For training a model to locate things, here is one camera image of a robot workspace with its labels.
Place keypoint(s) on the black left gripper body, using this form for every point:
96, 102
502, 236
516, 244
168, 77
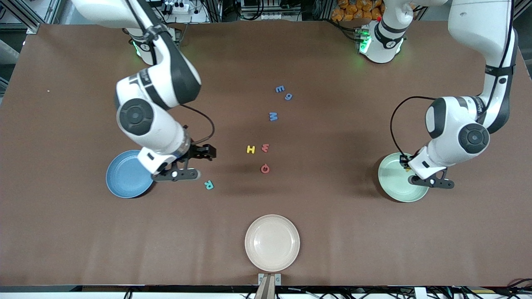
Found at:
403, 159

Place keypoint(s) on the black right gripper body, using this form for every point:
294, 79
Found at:
198, 152

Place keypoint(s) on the teal foam letter R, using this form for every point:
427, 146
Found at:
208, 185

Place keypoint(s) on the yellow foam letter H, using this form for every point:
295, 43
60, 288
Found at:
250, 149

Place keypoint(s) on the red foam letter Q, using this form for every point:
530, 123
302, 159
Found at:
262, 169

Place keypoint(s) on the red foam letter w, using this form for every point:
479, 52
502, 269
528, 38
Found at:
265, 148

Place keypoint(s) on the blue foam letter W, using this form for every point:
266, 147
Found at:
273, 116

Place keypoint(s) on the blue foam letter e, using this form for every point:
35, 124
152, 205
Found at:
280, 89

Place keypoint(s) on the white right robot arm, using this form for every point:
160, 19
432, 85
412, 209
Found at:
158, 87

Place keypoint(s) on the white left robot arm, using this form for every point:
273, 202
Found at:
478, 25

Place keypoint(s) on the green round plate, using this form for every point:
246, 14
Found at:
399, 187

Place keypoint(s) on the blue round plate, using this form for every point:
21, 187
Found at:
124, 178

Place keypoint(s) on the beige round plate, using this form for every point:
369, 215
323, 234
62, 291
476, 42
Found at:
272, 243

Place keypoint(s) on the white power strip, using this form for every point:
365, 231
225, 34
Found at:
176, 6

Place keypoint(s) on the orange snack bag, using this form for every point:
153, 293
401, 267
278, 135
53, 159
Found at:
353, 10

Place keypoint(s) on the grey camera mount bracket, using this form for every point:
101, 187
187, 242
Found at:
269, 286

